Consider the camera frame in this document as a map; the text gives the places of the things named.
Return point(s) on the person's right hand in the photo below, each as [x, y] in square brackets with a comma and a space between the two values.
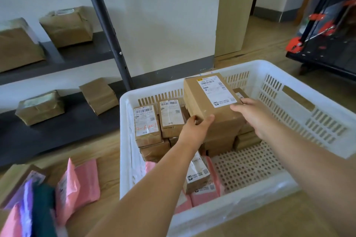
[256, 117]

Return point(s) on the person's left hand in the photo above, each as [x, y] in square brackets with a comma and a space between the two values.
[194, 134]

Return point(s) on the wide plain cardboard box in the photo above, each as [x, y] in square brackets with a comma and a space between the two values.
[246, 129]

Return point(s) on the long seam-taped cardboard box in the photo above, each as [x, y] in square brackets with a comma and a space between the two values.
[247, 141]

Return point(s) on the long white label cardboard box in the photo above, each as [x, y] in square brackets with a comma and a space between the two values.
[172, 117]

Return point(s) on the medium pale-top cardboard box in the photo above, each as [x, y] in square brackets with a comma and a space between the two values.
[200, 100]

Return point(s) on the small handwritten cardboard box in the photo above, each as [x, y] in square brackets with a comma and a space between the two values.
[197, 173]

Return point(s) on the thin plain cardboard box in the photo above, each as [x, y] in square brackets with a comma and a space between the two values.
[154, 150]

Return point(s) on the white plastic crate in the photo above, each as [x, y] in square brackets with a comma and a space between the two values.
[264, 189]

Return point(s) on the plain brown box shelf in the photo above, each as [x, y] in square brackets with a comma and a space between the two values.
[98, 96]

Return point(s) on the pink purple teal mailers pile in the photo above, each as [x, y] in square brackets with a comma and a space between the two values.
[83, 184]

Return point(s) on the taped box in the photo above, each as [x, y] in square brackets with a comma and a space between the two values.
[40, 111]

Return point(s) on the small square cardboard box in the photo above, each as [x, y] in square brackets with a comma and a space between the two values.
[66, 28]

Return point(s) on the teal mailer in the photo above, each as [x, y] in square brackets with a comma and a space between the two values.
[44, 211]

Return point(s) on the barcode label cardboard box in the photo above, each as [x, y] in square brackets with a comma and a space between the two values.
[14, 178]

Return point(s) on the tall brown cardboard box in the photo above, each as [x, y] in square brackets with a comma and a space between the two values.
[19, 48]

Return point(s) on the person's right forearm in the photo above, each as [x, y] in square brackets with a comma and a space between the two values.
[314, 167]

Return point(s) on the person's left forearm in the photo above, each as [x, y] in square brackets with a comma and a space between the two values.
[144, 198]

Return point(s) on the red and black object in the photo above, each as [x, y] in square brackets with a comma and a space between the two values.
[328, 50]

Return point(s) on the black metal shelf rack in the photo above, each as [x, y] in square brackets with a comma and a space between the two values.
[69, 123]

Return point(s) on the beige door frame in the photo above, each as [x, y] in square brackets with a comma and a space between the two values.
[236, 9]

